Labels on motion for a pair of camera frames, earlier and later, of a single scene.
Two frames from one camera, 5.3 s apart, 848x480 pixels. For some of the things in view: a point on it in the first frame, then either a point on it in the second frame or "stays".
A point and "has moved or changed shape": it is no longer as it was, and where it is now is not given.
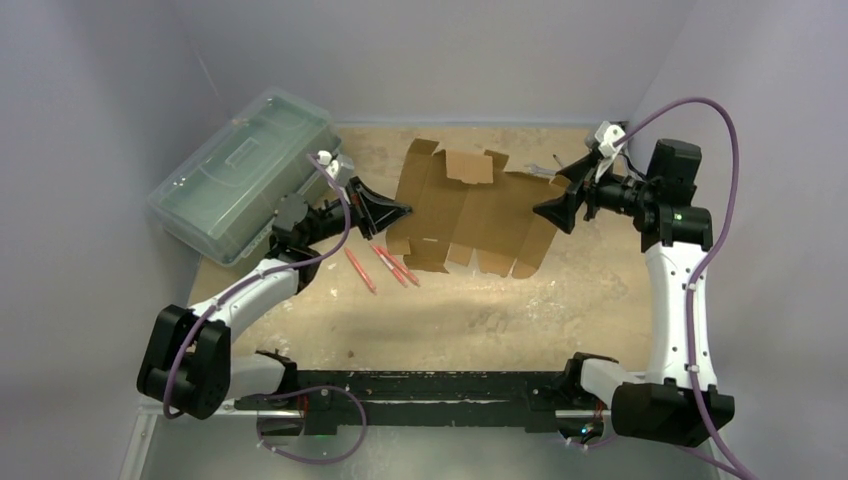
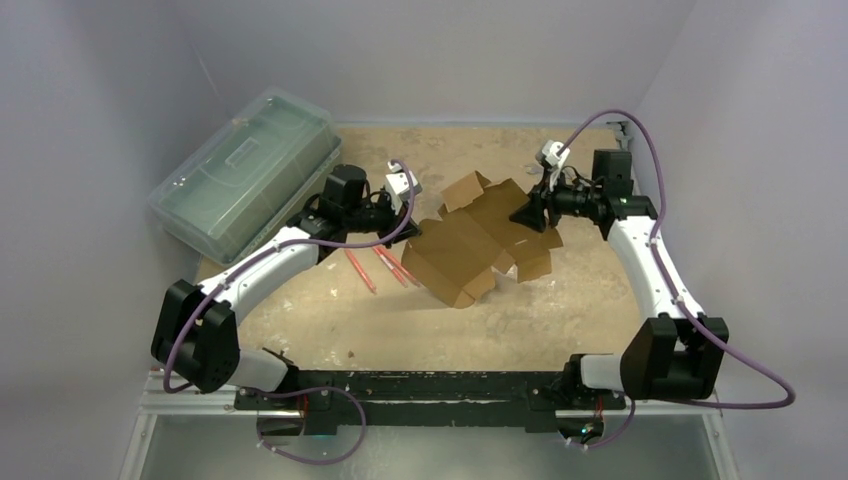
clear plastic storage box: (223, 200) stays
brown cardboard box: (453, 201) has moved or changed shape
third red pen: (401, 267) stays
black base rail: (327, 399) stays
